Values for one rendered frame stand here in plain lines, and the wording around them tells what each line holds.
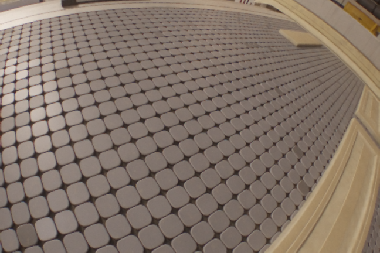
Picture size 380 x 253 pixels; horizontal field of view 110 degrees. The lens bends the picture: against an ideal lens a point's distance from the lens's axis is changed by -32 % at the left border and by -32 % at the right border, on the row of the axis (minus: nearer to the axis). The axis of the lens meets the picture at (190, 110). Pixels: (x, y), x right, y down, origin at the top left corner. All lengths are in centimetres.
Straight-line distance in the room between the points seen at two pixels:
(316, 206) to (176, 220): 24
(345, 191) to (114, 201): 45
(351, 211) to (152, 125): 44
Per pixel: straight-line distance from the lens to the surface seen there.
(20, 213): 30
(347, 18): 174
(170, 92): 38
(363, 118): 91
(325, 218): 41
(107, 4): 74
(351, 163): 59
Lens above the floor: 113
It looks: 46 degrees down
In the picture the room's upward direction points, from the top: 24 degrees clockwise
